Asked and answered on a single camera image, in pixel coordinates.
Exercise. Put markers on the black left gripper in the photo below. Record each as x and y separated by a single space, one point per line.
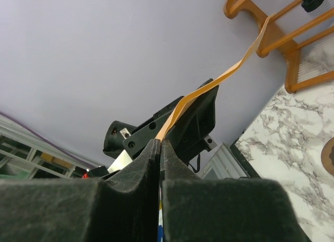
189 136

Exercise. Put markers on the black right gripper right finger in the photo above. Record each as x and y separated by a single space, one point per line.
244 209

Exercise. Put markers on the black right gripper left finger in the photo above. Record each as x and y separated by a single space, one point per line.
125 207

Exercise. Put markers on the brown paper coffee filter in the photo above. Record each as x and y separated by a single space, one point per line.
189 99

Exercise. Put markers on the round wooden dripper base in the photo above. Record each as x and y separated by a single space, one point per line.
327 156

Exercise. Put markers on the orange wooden shelf rack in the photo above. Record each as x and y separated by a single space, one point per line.
305 40

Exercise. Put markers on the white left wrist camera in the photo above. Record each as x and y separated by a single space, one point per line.
102 172

